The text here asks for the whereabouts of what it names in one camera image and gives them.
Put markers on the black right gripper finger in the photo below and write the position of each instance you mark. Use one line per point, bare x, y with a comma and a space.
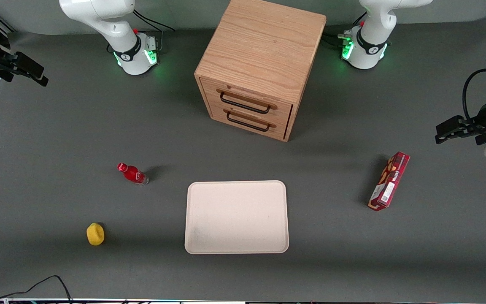
28, 64
40, 80

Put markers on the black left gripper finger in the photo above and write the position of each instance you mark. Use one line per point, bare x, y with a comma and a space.
449, 137
452, 123

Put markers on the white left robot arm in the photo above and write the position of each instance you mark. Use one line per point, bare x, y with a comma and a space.
369, 46

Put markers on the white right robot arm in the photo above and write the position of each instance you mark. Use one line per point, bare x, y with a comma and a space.
120, 29

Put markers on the wooden drawer cabinet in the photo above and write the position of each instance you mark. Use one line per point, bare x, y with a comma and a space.
264, 46

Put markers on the red snack box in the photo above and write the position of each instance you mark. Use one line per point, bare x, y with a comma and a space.
390, 181

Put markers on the red plastic bottle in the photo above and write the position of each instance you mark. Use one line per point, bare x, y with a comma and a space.
133, 174

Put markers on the yellow lemon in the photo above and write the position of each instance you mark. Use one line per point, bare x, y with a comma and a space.
95, 234

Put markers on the beige rectangular tray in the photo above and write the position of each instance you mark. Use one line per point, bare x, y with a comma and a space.
236, 217

